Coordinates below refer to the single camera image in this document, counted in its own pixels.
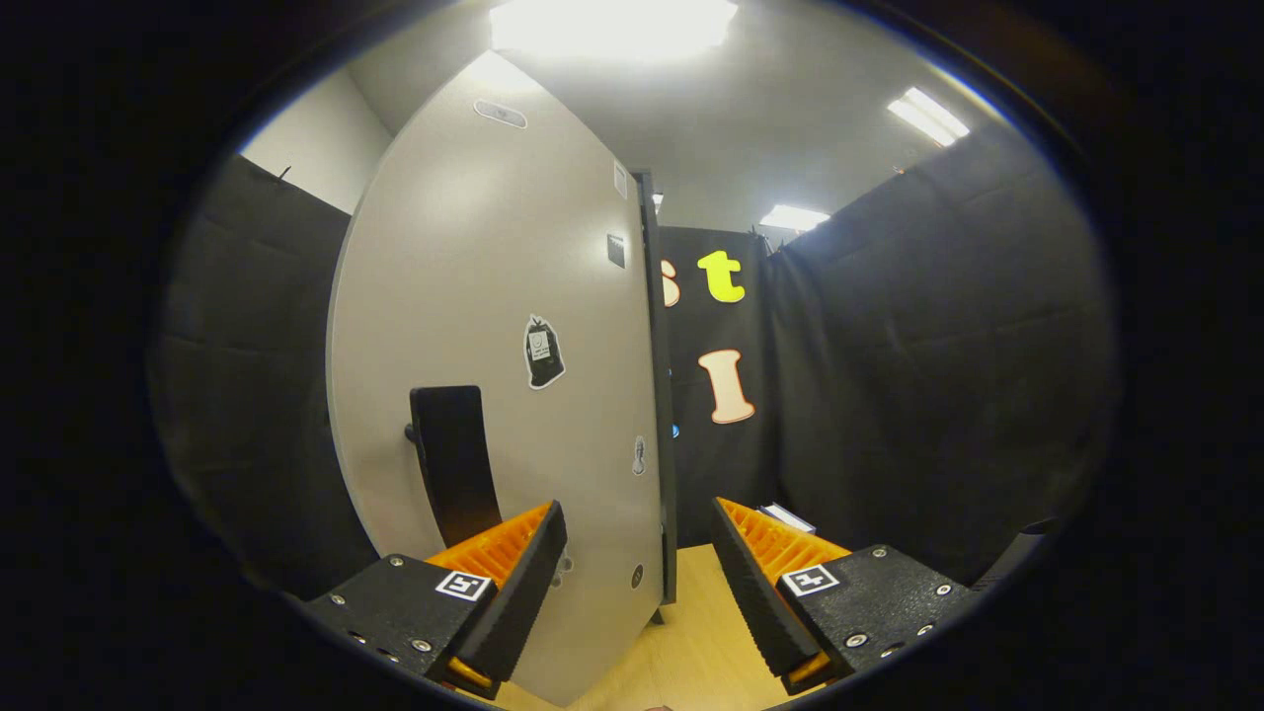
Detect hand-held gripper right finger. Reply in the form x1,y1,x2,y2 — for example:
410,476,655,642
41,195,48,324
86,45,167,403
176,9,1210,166
711,496,980,695

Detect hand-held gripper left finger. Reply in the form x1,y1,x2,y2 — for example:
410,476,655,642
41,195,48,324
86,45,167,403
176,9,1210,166
296,500,570,700

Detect black door handle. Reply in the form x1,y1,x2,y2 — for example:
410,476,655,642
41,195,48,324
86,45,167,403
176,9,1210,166
404,385,504,550

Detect beige cabinet door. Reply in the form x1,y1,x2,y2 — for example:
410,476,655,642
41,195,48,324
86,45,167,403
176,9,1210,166
326,49,666,708

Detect dark bar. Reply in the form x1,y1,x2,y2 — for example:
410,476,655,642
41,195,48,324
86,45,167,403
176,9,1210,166
973,517,1060,593

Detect black backdrop cloth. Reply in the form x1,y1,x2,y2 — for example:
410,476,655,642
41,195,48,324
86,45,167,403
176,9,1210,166
148,118,1122,593

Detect small ceiling light panel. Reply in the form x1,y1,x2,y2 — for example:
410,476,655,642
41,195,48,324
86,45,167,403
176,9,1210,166
758,204,831,234

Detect long ceiling light panel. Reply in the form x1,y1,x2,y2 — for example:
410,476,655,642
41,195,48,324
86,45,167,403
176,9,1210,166
886,87,972,150

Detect large ceiling light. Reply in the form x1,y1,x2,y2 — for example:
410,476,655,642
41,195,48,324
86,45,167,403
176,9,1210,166
488,0,741,63

